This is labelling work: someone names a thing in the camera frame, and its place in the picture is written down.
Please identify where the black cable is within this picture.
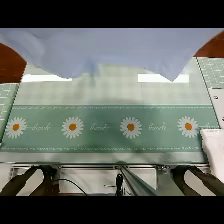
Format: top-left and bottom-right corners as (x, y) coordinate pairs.
(54, 177), (90, 197)

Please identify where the light blue shirt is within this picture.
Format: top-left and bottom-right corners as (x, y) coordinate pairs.
(0, 28), (224, 83)

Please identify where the white garment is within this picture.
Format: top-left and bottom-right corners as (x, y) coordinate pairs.
(199, 128), (224, 185)

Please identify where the silver frame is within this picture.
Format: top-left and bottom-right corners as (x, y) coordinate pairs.
(9, 57), (224, 197)

